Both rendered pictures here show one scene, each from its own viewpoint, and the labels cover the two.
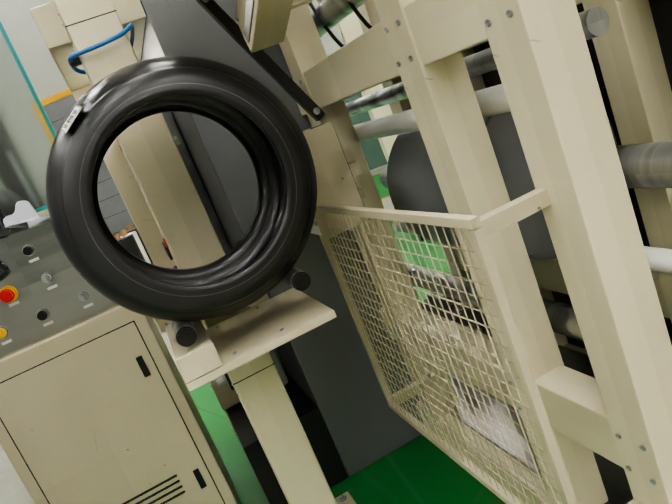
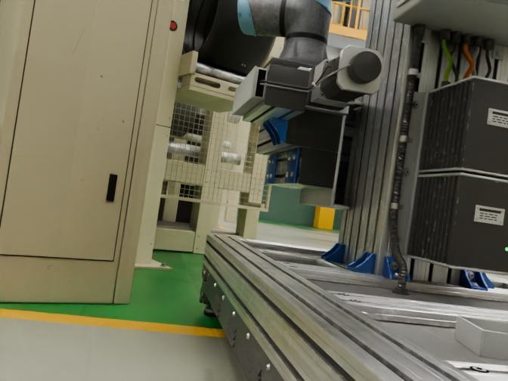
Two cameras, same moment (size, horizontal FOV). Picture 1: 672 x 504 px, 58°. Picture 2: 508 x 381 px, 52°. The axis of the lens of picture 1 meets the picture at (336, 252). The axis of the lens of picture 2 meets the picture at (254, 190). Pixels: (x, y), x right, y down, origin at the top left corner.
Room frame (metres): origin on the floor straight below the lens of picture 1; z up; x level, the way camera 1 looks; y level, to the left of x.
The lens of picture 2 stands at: (1.96, 2.71, 0.34)
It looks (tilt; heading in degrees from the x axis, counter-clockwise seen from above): 1 degrees up; 252
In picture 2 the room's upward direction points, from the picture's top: 8 degrees clockwise
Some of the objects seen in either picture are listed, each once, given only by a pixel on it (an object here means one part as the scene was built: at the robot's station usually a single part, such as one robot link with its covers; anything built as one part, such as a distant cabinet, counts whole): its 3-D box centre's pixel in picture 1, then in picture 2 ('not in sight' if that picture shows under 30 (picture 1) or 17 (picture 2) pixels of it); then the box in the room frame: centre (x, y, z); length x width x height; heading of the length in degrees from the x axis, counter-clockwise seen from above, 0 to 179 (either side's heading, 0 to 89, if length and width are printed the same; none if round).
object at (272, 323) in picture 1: (248, 331); (205, 100); (1.48, 0.28, 0.80); 0.37 x 0.36 x 0.02; 105
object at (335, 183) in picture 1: (317, 181); not in sight; (1.80, -0.03, 1.05); 0.20 x 0.15 x 0.30; 15
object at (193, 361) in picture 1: (190, 343); (221, 88); (1.45, 0.41, 0.84); 0.36 x 0.09 x 0.06; 15
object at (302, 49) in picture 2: not in sight; (304, 56); (1.44, 1.37, 0.77); 0.15 x 0.15 x 0.10
